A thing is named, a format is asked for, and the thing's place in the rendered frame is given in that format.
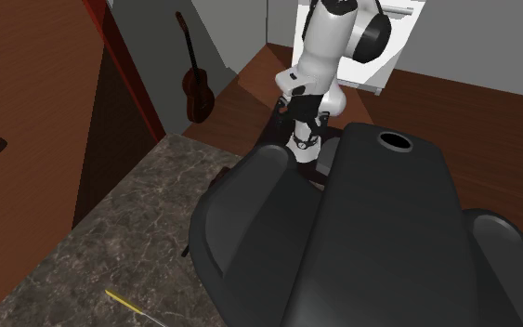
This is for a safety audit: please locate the brown acoustic guitar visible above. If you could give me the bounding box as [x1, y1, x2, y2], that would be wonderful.
[175, 10, 216, 124]

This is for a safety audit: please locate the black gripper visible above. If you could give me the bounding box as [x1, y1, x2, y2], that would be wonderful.
[275, 92, 331, 137]

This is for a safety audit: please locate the yellow handled knife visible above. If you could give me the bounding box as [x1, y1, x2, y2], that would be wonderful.
[104, 288, 170, 327]

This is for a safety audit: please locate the brown wooden cabinet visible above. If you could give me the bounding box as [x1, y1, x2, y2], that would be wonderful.
[0, 0, 167, 327]

